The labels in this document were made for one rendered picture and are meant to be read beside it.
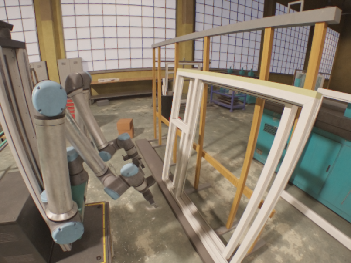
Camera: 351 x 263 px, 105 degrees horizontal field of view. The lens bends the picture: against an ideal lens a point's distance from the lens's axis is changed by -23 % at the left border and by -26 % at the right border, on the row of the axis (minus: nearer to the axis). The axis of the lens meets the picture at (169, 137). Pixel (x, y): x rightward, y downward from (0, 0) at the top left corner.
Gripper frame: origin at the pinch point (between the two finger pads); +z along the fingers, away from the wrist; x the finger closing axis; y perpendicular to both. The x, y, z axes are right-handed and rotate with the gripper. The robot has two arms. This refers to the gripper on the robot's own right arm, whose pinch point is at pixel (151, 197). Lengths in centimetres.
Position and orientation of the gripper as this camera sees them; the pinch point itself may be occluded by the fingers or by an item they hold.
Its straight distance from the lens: 120.1
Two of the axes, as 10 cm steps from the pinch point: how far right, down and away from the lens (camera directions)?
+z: 3.1, 7.1, 6.3
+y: -8.4, 5.1, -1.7
